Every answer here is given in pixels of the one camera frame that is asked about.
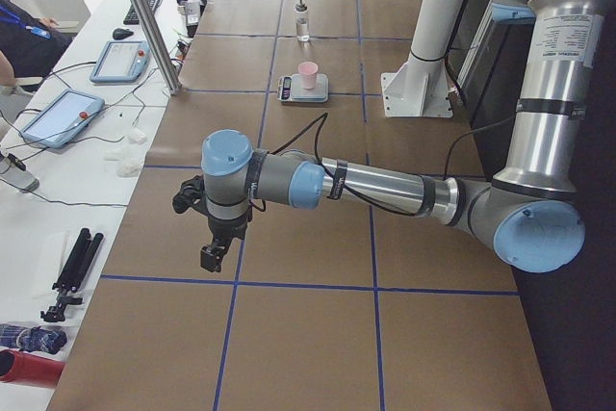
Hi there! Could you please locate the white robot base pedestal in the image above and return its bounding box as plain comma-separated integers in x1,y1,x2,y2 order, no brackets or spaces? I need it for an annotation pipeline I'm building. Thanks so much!
381,0,463,117

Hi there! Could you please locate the aluminium frame post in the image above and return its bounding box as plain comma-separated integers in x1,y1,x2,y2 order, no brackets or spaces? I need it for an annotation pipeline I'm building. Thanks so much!
130,0,181,95

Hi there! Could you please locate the red cylinder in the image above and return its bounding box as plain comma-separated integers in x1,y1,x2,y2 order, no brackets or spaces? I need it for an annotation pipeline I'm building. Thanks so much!
1,349,64,389

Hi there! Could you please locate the near blue teach pendant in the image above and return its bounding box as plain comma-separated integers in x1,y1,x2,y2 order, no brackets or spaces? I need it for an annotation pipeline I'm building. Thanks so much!
20,89,105,148

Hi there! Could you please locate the blue teach pendant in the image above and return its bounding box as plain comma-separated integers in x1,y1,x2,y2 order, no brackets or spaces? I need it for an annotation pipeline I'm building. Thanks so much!
90,40,150,84
20,89,105,148

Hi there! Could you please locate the far blue teach pendant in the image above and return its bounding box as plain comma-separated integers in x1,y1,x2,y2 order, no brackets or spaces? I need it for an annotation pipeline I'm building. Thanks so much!
90,40,150,84

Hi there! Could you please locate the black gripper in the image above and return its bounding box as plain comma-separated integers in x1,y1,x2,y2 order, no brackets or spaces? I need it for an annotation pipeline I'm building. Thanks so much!
200,216,250,272

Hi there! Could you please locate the silver digital kitchen scale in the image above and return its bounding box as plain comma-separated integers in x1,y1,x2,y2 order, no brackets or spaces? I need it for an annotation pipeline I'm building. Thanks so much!
277,73,329,103

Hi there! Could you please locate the person in black shirt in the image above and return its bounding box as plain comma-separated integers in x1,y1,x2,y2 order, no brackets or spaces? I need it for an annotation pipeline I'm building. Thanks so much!
1,0,73,87

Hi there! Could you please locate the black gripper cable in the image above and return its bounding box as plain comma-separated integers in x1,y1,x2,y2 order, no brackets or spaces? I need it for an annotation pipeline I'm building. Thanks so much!
249,112,516,218

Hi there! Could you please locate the pink paper cup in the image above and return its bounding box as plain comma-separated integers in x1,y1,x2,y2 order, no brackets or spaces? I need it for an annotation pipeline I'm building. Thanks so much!
297,61,319,90

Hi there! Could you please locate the black computer mouse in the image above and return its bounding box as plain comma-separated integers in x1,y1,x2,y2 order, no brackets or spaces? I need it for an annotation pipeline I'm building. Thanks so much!
112,28,134,40

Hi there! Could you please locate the glass sauce bottle steel cap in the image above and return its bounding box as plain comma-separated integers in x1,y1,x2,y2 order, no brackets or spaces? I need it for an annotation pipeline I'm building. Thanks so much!
295,0,310,42

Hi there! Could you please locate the crumpled white tissue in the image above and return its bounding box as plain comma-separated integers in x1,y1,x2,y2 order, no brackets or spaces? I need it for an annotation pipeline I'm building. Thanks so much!
103,127,147,178

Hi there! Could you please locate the clear water bottle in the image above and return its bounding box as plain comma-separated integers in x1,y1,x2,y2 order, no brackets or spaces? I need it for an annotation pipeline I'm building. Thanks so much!
1,153,39,193

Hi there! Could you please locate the black folded tripod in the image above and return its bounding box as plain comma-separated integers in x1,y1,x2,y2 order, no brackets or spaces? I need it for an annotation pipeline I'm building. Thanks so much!
40,228,104,322

